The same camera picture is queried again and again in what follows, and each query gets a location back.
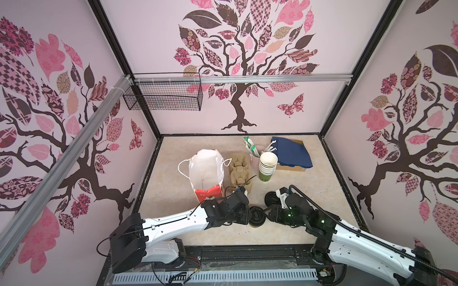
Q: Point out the brown cardboard box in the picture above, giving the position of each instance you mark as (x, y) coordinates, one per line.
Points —
(291, 167)

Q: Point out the white slotted cable duct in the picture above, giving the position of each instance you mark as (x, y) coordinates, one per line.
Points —
(190, 278)

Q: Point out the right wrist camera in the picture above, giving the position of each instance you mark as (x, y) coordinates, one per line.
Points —
(282, 194)

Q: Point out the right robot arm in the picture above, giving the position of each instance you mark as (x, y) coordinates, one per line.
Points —
(337, 241)

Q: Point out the pink straw holder cup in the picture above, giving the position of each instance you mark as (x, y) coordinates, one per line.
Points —
(255, 160)

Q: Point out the stack of paper cups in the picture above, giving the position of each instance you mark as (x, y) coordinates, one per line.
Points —
(267, 166)

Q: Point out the aluminium rail back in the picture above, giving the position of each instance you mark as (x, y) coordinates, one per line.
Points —
(339, 77)

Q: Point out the green wrapped straw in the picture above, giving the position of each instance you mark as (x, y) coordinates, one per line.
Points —
(251, 147)

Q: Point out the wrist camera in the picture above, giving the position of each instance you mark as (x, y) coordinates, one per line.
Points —
(282, 194)
(240, 193)

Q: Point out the black plastic cup lid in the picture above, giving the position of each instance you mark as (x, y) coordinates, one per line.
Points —
(257, 215)

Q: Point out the red and white paper bag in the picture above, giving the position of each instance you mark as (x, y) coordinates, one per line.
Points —
(205, 171)

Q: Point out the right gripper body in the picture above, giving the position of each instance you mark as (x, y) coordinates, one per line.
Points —
(271, 210)

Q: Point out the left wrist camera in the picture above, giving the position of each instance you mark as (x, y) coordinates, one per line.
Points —
(240, 193)

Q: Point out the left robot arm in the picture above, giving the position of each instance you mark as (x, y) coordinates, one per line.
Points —
(137, 240)

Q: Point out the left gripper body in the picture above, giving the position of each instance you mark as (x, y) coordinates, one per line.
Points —
(240, 218)

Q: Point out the black wire basket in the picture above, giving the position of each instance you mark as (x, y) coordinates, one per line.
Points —
(165, 91)

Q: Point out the aluminium rail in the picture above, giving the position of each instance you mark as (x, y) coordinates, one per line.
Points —
(21, 223)
(339, 77)

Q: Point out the aluminium rail left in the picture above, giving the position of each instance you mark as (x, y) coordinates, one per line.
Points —
(21, 223)

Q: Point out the dark blue napkin stack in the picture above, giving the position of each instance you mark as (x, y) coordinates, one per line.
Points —
(291, 152)

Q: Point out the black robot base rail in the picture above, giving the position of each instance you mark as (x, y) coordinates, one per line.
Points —
(228, 255)

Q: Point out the brown pulp cup carrier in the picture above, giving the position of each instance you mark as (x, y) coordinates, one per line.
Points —
(239, 171)

